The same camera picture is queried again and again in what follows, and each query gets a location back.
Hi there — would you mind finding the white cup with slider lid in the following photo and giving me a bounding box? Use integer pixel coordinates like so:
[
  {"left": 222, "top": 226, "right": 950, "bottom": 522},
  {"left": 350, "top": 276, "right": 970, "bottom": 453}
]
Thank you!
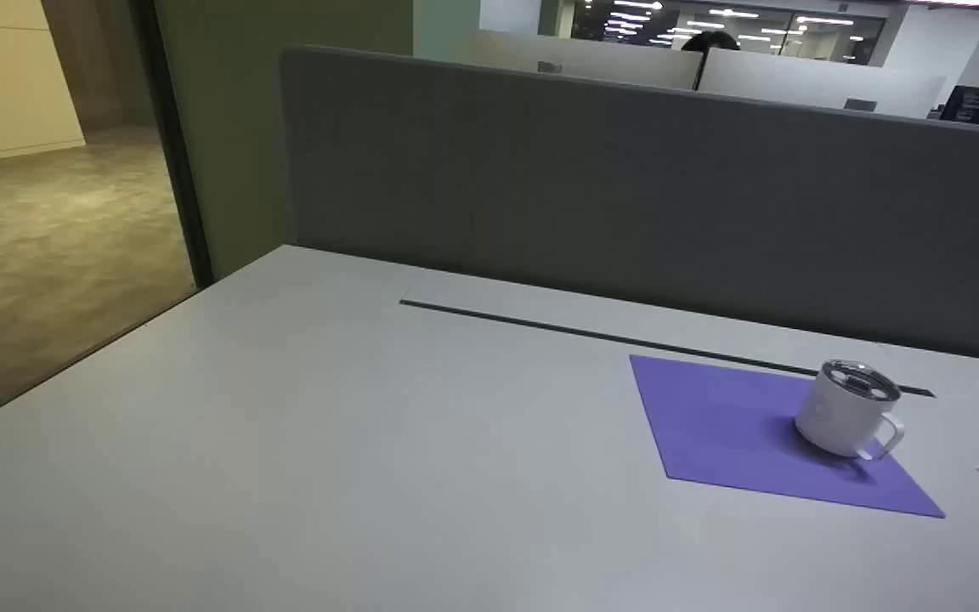
[{"left": 793, "top": 355, "right": 907, "bottom": 464}]

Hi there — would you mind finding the grey desk divider panel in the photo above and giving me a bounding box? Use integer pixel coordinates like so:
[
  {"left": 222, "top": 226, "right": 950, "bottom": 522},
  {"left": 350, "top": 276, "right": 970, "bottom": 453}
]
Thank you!
[{"left": 277, "top": 43, "right": 979, "bottom": 366}]

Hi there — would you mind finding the purple mat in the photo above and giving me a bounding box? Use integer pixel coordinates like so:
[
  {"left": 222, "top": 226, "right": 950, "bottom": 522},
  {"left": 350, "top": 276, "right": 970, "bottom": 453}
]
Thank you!
[{"left": 626, "top": 351, "right": 950, "bottom": 522}]

